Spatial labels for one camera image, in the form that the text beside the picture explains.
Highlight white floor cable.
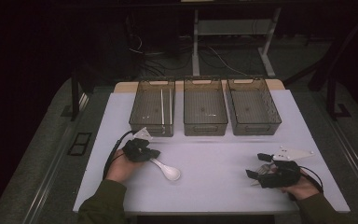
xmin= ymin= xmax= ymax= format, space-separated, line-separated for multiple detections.
xmin=208 ymin=46 xmax=250 ymax=77

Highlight black metal stand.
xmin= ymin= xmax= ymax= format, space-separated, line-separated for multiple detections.
xmin=325 ymin=77 xmax=352 ymax=120
xmin=70 ymin=68 xmax=90 ymax=122

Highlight white ceramic spoon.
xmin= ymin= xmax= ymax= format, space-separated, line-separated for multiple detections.
xmin=150 ymin=158 xmax=182 ymax=182

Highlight right hand-held gripper cable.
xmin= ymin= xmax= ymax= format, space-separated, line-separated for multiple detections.
xmin=288 ymin=166 xmax=324 ymax=200

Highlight person's right hand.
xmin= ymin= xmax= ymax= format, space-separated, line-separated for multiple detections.
xmin=279 ymin=176 xmax=321 ymax=201

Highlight dark translucent plastic bin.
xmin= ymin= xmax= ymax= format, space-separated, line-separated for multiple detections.
xmin=129 ymin=77 xmax=176 ymax=138
xmin=183 ymin=77 xmax=229 ymax=137
xmin=226 ymin=77 xmax=282 ymax=136

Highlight white metal table frame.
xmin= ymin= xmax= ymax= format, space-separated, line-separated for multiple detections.
xmin=191 ymin=7 xmax=282 ymax=78

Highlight white table mat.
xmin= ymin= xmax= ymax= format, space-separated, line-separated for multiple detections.
xmin=73 ymin=89 xmax=351 ymax=214

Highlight hand-held gripper cable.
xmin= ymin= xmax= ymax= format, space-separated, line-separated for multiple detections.
xmin=288 ymin=166 xmax=324 ymax=200
xmin=102 ymin=130 xmax=134 ymax=180

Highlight person's left hand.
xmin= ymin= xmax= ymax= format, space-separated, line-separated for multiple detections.
xmin=105 ymin=148 xmax=144 ymax=185

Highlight left hand-held gripper cable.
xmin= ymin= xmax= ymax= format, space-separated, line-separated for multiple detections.
xmin=102 ymin=130 xmax=134 ymax=180

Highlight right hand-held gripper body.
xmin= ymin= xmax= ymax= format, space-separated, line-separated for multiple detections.
xmin=257 ymin=146 xmax=315 ymax=189

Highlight black floor cables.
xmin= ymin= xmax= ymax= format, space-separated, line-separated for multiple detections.
xmin=127 ymin=34 xmax=194 ymax=78

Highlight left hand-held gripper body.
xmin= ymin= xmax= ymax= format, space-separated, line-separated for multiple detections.
xmin=122 ymin=126 xmax=154 ymax=162

